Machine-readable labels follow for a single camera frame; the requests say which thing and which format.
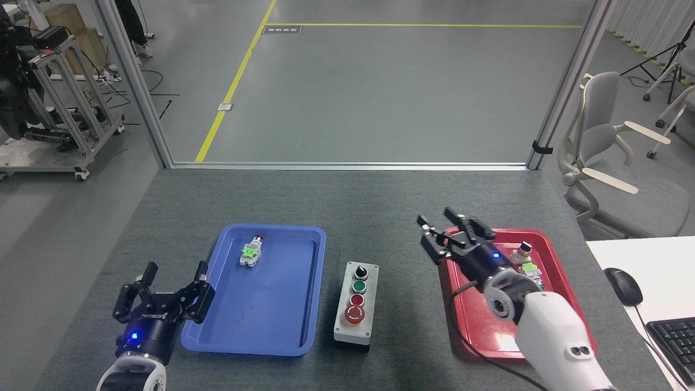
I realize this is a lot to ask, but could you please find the silver aluminium rail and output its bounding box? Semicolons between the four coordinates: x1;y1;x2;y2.
173;161;530;171

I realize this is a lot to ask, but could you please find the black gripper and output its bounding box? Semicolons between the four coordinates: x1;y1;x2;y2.
112;261;216;365
417;206;514;288

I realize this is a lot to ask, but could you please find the red plastic tray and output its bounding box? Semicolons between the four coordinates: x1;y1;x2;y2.
442;228;598;361

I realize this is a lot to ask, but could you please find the silver aluminium post with clip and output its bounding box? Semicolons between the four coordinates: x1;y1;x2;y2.
526;0;617;171

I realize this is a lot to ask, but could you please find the cardboard box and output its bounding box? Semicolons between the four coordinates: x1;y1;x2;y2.
30;4;106;77

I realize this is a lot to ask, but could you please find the black floor cable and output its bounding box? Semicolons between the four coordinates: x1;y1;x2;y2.
103;68;181;121

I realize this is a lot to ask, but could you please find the black computer mouse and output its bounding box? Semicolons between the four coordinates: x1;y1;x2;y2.
604;268;644;307

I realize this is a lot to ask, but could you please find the red-headed push button switch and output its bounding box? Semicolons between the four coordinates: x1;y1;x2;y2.
239;235;265;268

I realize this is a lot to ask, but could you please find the black keyboard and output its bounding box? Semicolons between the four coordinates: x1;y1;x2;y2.
645;318;695;387

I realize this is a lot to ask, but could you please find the green-headed push button switch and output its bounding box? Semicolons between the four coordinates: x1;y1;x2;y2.
519;263;546;292

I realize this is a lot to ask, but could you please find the black-headed selector switch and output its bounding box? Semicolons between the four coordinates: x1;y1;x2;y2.
509;242;534;267

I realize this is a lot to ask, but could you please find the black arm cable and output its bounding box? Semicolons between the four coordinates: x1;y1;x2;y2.
452;280;549;391

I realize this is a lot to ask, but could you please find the aluminium frame cart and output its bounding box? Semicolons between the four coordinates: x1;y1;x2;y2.
0;34;125;182

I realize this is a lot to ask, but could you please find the black tripod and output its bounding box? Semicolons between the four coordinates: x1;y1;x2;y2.
620;21;695;104

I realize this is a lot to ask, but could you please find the white curtain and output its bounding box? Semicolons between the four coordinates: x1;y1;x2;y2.
605;0;695;68

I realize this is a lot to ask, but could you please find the black mouse cable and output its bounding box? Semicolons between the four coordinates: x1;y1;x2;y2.
633;304;686;391

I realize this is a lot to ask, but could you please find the blue plastic tray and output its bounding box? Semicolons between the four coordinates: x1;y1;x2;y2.
181;224;327;357

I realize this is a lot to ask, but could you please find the grey office chair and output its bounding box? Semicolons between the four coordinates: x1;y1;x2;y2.
558;71;691;239

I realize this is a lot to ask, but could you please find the person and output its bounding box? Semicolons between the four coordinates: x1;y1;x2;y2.
114;0;154;68

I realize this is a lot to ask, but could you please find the grey control box with buttons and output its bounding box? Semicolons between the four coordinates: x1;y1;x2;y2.
333;261;380;352

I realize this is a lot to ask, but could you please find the black machine on cart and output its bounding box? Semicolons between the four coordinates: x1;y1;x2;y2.
0;11;41;139

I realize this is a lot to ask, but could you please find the white-framed office chair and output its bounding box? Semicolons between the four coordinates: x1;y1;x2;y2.
643;60;695;159

